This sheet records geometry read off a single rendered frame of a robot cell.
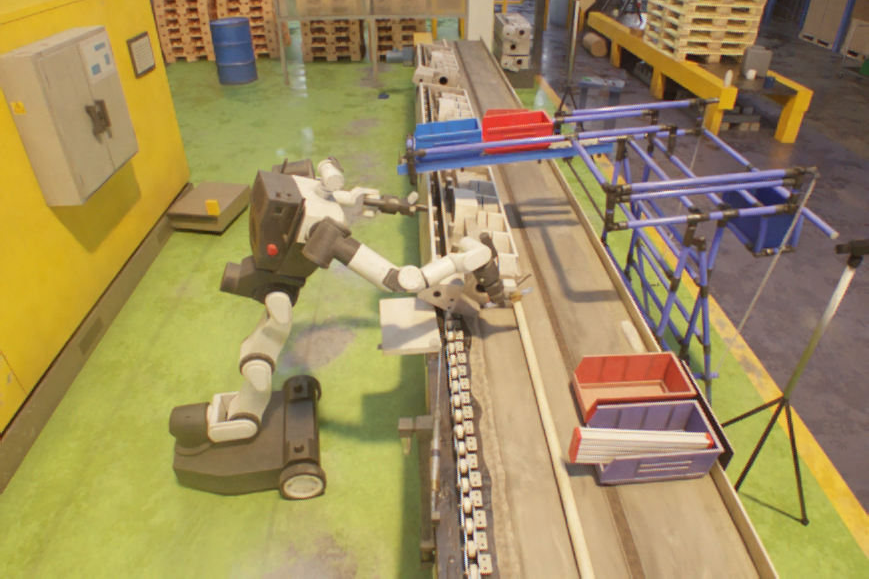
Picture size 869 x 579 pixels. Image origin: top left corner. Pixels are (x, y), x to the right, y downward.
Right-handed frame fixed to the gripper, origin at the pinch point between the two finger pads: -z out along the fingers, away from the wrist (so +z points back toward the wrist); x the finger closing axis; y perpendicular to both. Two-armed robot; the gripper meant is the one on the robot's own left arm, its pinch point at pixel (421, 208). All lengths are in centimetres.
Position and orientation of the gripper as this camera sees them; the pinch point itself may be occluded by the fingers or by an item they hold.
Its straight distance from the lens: 245.8
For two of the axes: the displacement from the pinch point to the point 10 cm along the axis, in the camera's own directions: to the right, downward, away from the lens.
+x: 0.4, 5.4, -8.4
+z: -9.8, -1.2, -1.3
